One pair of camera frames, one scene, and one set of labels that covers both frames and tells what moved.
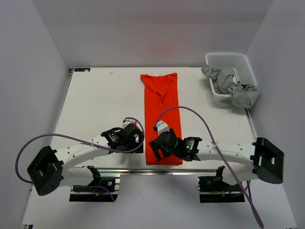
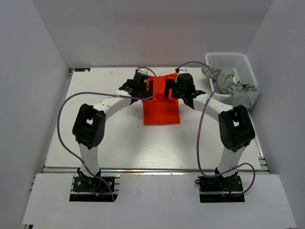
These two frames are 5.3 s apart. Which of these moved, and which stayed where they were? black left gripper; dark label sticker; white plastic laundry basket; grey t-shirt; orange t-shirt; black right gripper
Moved: black right gripper; orange t-shirt; black left gripper
Stayed: dark label sticker; grey t-shirt; white plastic laundry basket
